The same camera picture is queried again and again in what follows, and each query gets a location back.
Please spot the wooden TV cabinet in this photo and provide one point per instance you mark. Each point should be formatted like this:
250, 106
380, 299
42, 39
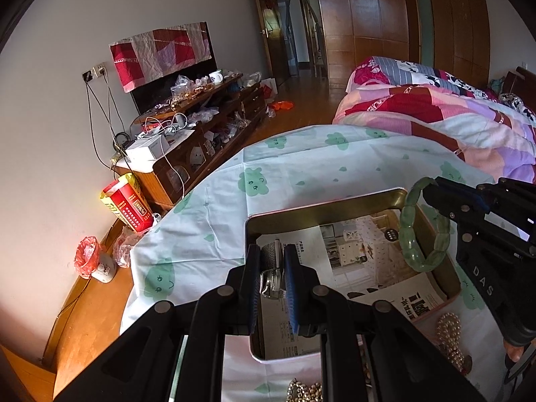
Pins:
219, 121

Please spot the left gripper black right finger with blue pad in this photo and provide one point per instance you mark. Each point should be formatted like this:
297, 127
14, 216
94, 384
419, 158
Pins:
300, 281

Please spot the pink Genji tin box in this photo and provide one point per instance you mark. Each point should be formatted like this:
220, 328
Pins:
346, 209

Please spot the paper leaflet in tin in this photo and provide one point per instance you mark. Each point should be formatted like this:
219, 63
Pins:
360, 258

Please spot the silver metal watch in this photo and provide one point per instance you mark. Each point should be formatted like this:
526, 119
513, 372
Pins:
272, 270

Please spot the red plastic bag bin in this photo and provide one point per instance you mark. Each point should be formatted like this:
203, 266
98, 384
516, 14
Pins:
90, 261

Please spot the pearl necklace red tassel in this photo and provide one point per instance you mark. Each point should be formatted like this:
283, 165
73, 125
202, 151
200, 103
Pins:
448, 333

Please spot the wall power socket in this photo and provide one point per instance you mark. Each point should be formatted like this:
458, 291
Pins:
97, 71

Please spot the red yellow carton box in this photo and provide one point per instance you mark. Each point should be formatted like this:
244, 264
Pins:
125, 199

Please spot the television with patchwork cover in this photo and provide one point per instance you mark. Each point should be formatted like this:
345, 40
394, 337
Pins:
148, 64

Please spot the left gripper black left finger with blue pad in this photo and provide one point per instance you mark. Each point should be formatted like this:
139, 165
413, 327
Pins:
250, 290

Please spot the wooden bedroom door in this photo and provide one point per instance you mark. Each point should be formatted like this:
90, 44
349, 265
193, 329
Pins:
273, 38

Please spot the white device box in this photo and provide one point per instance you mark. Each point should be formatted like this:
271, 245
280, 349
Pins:
147, 149

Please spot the dark wooden headboard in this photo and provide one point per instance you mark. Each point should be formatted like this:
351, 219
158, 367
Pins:
522, 83

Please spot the green jade bangle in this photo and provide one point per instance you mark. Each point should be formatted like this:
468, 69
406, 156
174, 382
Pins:
424, 245

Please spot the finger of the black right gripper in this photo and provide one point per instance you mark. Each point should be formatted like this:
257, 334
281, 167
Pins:
457, 201

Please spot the pink patchwork quilt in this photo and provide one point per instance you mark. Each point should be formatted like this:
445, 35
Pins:
495, 134

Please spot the brown wooden wardrobe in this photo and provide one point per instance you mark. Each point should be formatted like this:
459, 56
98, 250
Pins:
451, 35

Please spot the white green cloud tablecloth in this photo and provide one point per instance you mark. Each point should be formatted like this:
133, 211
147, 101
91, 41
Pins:
203, 237

